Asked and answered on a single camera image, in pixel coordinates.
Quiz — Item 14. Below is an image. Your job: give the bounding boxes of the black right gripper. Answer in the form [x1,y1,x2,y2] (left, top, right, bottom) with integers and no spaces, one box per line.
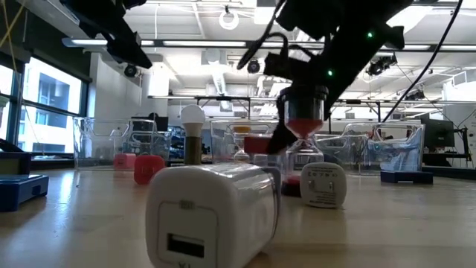
[266,44,349,156]

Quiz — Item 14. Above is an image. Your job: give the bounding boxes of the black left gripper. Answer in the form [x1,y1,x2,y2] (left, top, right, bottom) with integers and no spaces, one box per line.
[61,0,154,70]

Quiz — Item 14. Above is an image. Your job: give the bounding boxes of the black-capped red sand hourglass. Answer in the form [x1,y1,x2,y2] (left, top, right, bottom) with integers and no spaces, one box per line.
[277,84,330,198]

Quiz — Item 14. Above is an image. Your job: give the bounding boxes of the orange sand hourglass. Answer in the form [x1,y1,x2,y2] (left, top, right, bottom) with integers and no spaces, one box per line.
[233,125,252,164]

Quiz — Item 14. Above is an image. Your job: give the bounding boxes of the small white plug adapter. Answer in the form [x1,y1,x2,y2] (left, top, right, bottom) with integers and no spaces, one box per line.
[299,162,347,209]

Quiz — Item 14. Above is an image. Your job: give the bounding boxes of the red rectangular box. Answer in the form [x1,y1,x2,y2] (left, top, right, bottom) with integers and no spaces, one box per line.
[113,153,137,171]

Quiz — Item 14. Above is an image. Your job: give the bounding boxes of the small pink-red wall charger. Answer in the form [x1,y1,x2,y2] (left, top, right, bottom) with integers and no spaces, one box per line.
[133,154,166,186]

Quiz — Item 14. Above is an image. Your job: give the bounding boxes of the indigo blue rectangular block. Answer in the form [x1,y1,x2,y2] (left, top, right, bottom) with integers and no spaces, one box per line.
[379,170,434,185]

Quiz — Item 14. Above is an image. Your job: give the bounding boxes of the blue box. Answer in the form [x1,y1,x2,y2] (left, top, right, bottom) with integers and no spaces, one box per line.
[0,174,50,214]

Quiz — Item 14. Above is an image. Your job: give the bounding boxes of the clear plastic bin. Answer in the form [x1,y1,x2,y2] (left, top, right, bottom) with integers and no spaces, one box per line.
[72,115,173,171]
[315,121,425,176]
[210,118,290,168]

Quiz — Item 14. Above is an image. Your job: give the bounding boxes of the long ceiling light strip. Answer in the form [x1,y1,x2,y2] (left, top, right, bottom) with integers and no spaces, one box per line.
[61,36,476,53]

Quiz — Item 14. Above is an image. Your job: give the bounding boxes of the brass lamp with white bulb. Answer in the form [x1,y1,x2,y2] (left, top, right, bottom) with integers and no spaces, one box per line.
[180,103,207,166]

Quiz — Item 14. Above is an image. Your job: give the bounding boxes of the window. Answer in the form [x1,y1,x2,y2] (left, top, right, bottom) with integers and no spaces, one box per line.
[0,55,90,156]

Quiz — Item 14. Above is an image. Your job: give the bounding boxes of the black monitor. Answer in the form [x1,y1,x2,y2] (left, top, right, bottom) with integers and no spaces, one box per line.
[421,118,456,149]

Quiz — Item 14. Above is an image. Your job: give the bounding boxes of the black overhead rail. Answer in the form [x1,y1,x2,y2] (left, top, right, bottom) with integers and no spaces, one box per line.
[147,95,476,107]

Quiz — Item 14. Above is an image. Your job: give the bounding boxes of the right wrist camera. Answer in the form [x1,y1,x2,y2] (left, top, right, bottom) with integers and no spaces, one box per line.
[263,51,298,80]

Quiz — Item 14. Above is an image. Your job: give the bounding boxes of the white USB wall charger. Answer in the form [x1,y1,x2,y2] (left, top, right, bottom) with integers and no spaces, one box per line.
[144,163,280,268]

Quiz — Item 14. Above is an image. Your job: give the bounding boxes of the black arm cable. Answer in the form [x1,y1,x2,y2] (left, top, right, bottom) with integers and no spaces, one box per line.
[237,31,291,71]

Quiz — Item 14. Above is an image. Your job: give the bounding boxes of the white ring light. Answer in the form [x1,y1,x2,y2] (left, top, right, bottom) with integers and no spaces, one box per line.
[218,5,240,31]

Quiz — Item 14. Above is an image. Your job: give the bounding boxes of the black aluminium table frame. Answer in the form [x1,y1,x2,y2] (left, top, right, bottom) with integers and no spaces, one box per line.
[0,137,24,153]

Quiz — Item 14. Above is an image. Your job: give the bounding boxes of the long black cable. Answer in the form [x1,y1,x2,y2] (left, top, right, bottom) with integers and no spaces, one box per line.
[382,0,465,124]

